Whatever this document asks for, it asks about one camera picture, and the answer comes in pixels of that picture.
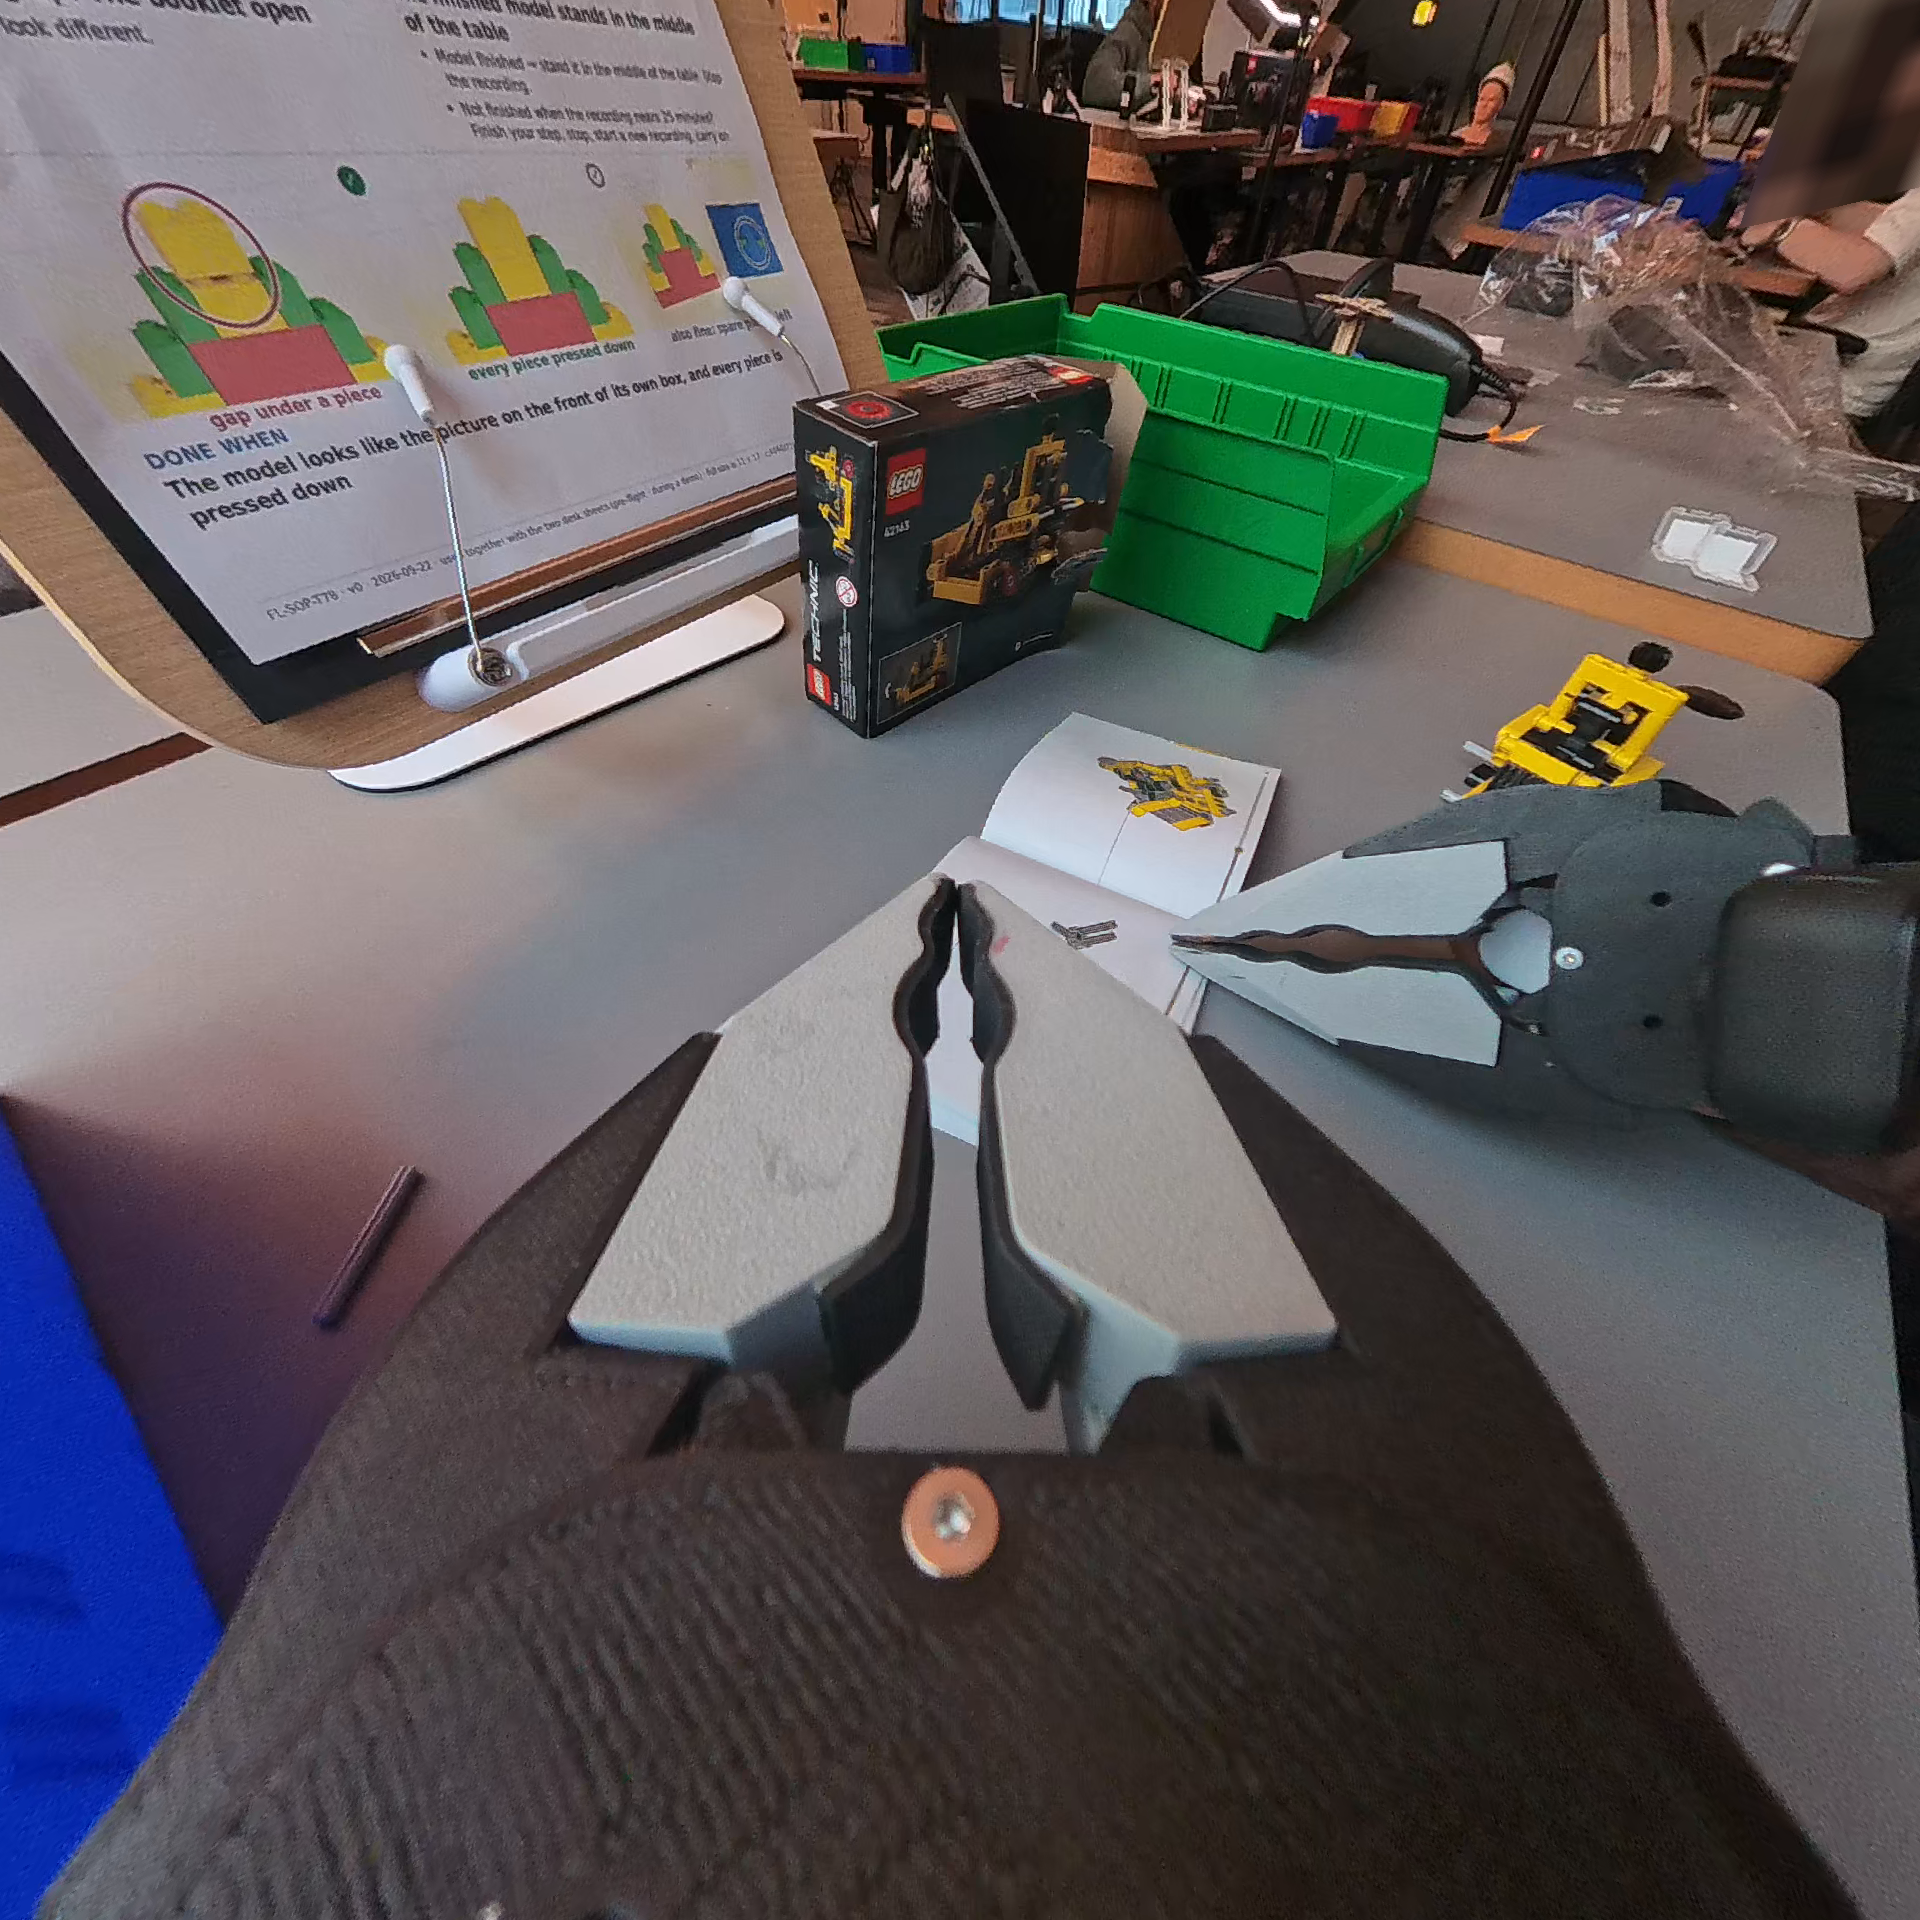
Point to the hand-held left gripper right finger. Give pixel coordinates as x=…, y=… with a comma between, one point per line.
x=1141, y=1200

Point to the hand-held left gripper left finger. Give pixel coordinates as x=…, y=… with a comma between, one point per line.
x=750, y=1171

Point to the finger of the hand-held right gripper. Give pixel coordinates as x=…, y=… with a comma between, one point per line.
x=1381, y=1004
x=1396, y=893

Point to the lego instruction booklet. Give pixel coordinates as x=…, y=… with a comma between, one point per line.
x=1080, y=809

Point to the yellow lego bulldozer model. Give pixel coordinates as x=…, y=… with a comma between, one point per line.
x=1592, y=727

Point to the small grey lego piece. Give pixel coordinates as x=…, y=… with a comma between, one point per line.
x=1085, y=932

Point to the dark lego axle rod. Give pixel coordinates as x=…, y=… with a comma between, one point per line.
x=369, y=1245

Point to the black lego set box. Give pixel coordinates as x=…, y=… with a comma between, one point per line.
x=961, y=525

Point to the small clear plastic tray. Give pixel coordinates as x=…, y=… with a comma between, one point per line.
x=1712, y=541

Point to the green plastic bin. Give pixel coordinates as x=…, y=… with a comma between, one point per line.
x=1246, y=495

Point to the instruction sheet on stand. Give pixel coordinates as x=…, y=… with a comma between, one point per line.
x=601, y=698

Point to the clear plastic bag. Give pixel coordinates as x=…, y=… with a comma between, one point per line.
x=1695, y=300

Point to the wooden cabinet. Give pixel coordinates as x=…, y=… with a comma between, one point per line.
x=1155, y=210

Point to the blue storage crate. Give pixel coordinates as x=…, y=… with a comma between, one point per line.
x=1592, y=191

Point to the blue plastic bin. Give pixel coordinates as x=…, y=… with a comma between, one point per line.
x=75, y=1498

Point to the red storage bins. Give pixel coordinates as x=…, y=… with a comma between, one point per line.
x=1358, y=120

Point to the mannequin head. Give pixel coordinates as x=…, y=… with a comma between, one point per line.
x=1495, y=97

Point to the printed instruction sheet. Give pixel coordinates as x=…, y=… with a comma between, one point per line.
x=451, y=181

